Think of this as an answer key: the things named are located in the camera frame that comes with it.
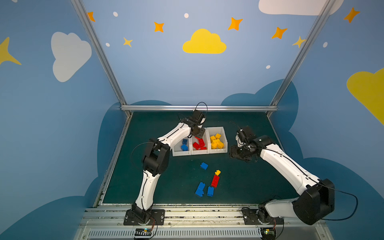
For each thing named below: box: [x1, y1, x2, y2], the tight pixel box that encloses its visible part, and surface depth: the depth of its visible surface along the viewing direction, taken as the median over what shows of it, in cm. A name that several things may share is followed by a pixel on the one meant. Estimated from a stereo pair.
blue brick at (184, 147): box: [180, 144, 189, 151], surface depth 103 cm
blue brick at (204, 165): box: [200, 162, 209, 170], surface depth 94 cm
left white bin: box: [172, 136, 192, 157], surface depth 99 cm
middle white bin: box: [190, 127, 210, 156], surface depth 103 cm
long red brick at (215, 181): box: [211, 175, 220, 188], surface depth 88 cm
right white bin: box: [206, 126, 228, 154], surface depth 101 cm
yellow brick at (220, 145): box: [217, 141, 225, 149], surface depth 102 cm
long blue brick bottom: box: [195, 182, 206, 197], surface depth 84 cm
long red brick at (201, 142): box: [198, 138, 205, 147], surface depth 103 cm
